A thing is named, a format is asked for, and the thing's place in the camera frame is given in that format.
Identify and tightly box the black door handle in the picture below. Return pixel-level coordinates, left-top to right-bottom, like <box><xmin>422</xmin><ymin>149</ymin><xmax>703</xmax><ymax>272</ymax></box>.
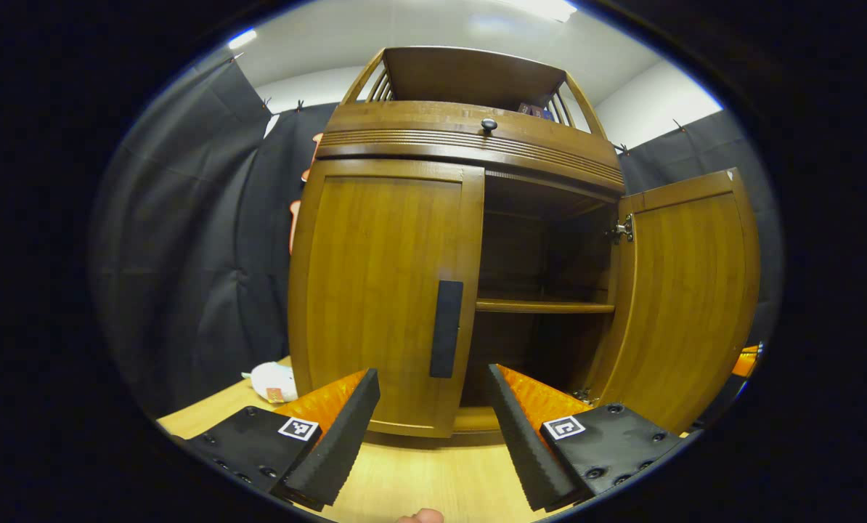
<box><xmin>429</xmin><ymin>280</ymin><xmax>464</xmax><ymax>379</ymax></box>

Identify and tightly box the wooden cabinet shelf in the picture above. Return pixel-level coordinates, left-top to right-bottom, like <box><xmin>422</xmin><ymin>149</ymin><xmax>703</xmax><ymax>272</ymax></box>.
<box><xmin>476</xmin><ymin>298</ymin><xmax>616</xmax><ymax>315</ymax></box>

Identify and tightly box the wooden shoe cabinet door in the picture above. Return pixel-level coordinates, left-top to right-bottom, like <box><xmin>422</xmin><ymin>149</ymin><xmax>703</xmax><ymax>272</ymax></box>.
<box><xmin>586</xmin><ymin>169</ymin><xmax>761</xmax><ymax>435</ymax></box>
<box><xmin>288</xmin><ymin>158</ymin><xmax>485</xmax><ymax>439</ymax></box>

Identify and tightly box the wooden cabinet drawer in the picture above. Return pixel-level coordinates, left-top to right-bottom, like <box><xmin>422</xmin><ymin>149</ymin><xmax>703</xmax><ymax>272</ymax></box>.
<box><xmin>316</xmin><ymin>102</ymin><xmax>625</xmax><ymax>195</ymax></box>

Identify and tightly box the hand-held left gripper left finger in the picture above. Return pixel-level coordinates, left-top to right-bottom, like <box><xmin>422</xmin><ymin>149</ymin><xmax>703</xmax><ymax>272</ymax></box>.
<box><xmin>187</xmin><ymin>368</ymin><xmax>381</xmax><ymax>513</ymax></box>

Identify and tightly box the black backdrop cloth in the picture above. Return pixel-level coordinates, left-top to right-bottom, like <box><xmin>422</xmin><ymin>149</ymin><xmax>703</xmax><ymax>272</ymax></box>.
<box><xmin>89</xmin><ymin>47</ymin><xmax>783</xmax><ymax>418</ymax></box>

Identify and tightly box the white plush toy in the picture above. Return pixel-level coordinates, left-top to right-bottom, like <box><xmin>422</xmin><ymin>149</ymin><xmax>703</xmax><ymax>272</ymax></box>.
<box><xmin>243</xmin><ymin>362</ymin><xmax>300</xmax><ymax>404</ymax></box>

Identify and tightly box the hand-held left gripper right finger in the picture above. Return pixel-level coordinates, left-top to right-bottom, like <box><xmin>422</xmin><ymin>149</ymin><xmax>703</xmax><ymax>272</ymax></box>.
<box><xmin>487</xmin><ymin>363</ymin><xmax>685</xmax><ymax>513</ymax></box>

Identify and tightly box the wooden double-door shoe cabinet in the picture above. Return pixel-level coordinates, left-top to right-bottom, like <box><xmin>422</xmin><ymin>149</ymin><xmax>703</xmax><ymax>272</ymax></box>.
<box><xmin>288</xmin><ymin>46</ymin><xmax>761</xmax><ymax>440</ymax></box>

